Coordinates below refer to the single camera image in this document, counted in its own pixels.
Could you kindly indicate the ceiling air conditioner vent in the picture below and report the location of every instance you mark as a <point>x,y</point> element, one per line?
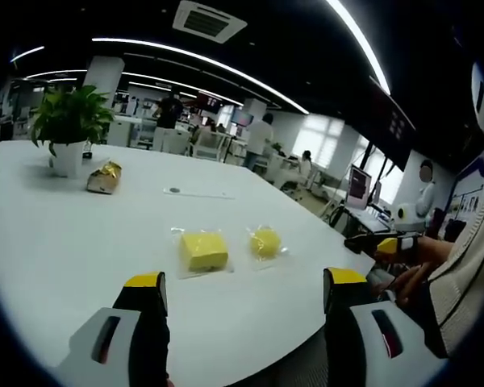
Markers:
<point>209,20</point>

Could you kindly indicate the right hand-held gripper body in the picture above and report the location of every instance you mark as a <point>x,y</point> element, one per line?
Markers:
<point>409,217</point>

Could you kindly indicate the small dark desk item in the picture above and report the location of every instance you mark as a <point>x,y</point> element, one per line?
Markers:
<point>88,150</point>

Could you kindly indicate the computer monitor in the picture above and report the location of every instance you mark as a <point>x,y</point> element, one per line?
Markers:
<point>358,187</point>

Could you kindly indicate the long ceiling light strip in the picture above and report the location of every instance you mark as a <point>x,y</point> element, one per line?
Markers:
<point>363,42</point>
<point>201,60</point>

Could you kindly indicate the clear flat plastic sheet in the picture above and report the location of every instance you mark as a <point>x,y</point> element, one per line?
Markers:
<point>199,192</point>

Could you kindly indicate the green leafy plant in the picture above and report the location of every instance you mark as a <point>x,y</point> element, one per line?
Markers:
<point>70,115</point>

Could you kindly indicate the white plant pot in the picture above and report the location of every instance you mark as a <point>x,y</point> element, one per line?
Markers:
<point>68,158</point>

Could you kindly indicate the person's right hand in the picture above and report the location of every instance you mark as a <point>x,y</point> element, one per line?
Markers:
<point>431,258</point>

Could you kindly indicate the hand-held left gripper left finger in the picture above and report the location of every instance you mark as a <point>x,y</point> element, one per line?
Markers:
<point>145,322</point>

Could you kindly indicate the white office chair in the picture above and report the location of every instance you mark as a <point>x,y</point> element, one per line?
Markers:
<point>207,144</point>

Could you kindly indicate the large dark wall screen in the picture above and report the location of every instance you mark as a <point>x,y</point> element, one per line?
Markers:
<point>391,121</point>

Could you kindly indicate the yellow round silicone block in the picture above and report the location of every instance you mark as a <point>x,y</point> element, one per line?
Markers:
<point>265,242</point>

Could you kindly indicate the yellow rectangular silicone block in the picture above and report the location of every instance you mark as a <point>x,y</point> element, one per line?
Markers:
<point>203,252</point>

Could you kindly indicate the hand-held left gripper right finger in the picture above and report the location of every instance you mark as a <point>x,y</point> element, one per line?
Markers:
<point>347,322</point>

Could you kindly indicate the gold foil snack packet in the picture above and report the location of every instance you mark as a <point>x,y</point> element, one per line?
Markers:
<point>105,179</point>

